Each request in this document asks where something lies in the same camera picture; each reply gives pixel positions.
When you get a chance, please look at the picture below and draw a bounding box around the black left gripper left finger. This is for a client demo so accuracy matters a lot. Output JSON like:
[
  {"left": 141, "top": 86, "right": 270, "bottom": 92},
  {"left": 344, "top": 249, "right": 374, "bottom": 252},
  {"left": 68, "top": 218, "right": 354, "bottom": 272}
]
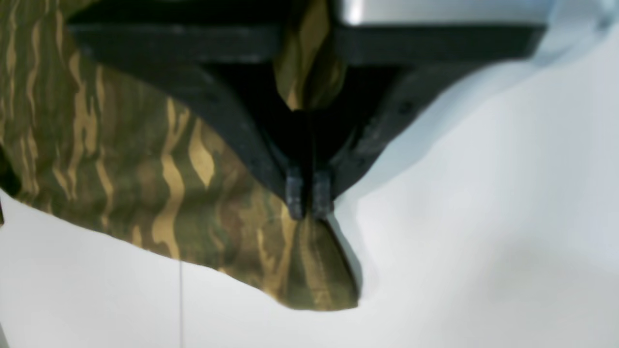
[{"left": 68, "top": 22, "right": 305, "bottom": 220}]

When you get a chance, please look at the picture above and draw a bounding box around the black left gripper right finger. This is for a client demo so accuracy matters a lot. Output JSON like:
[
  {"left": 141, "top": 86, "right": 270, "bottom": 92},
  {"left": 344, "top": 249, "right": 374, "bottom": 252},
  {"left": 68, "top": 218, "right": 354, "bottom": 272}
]
[{"left": 312, "top": 24, "right": 547, "bottom": 219}]

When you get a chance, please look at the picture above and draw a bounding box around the camouflage T-shirt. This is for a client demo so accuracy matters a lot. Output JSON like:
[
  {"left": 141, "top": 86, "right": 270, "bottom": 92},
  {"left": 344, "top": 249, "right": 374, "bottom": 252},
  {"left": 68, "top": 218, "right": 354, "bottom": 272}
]
[{"left": 1, "top": 0, "right": 360, "bottom": 311}]

